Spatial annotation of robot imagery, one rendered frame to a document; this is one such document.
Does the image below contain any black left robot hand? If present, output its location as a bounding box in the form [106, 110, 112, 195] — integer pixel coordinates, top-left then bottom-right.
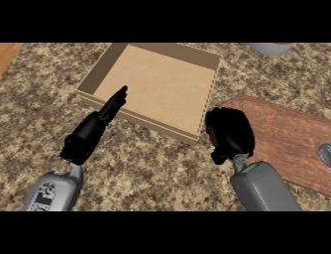
[59, 85, 130, 167]

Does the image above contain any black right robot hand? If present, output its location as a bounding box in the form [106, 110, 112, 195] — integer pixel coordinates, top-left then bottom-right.
[204, 106, 255, 166]

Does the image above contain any brown wooden cutting board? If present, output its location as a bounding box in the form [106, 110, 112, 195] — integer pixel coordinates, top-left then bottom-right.
[220, 93, 331, 205]

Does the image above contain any open cardboard box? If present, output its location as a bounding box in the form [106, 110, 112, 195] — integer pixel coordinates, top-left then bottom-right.
[75, 43, 223, 146]

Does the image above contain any grey round container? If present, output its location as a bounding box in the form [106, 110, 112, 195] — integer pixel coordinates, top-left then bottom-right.
[248, 43, 294, 57]

